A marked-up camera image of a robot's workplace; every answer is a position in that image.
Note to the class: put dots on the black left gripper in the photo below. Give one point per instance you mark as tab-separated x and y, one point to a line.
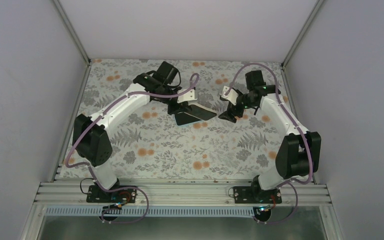
179	108

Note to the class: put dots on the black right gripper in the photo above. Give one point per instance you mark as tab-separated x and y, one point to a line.
230	117

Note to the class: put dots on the black smartphone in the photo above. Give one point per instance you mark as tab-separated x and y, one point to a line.
201	112

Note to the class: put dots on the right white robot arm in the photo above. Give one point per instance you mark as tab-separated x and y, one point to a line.
298	155

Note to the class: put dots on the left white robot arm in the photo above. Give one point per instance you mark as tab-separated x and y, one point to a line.
91	145

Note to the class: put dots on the phone in light blue case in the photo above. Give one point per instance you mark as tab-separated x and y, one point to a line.
184	119

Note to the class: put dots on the floral patterned table mat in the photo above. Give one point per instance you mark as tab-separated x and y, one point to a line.
149	144

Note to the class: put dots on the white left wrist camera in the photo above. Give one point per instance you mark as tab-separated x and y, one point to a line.
187	96

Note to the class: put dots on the aluminium frame right rail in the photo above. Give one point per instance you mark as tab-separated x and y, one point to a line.
300	16

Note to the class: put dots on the aluminium frame rail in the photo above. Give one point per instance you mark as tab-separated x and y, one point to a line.
300	16
72	75

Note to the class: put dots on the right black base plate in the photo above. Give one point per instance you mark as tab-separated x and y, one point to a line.
255	195

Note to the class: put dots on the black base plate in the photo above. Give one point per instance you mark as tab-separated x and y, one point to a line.
255	195
96	195

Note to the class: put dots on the white slotted cable duct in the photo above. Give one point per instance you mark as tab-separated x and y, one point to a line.
153	211

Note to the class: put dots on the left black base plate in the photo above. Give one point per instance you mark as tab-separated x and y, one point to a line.
96	195

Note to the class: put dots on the aluminium frame left rail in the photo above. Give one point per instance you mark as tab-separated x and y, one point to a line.
72	75

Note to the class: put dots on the aluminium front rail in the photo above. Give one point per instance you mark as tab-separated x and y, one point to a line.
203	194

